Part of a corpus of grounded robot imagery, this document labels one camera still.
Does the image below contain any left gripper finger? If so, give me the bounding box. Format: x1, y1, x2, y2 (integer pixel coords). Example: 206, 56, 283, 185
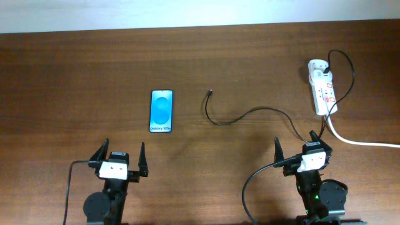
89, 138, 109, 161
138, 142, 149, 177

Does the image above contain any blue screen Galaxy smartphone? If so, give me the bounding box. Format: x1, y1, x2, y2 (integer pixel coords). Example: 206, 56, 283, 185
149, 90, 173, 133

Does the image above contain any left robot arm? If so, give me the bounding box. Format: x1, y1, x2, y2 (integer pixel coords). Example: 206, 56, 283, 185
83, 139, 149, 224

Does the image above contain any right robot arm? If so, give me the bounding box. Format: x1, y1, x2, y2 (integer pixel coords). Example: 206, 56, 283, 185
274, 131, 348, 224

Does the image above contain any white USB charger plug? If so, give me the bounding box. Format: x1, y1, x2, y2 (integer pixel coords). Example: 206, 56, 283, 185
307, 59, 333, 85

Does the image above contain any white power strip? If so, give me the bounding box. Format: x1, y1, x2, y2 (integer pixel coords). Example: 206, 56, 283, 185
307, 59, 339, 116

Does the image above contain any white power strip cord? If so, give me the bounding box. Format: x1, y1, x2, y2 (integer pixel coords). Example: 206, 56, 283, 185
325, 105, 400, 149

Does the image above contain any black USB charging cable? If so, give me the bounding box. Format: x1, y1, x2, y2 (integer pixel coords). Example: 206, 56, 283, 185
204, 49, 356, 144

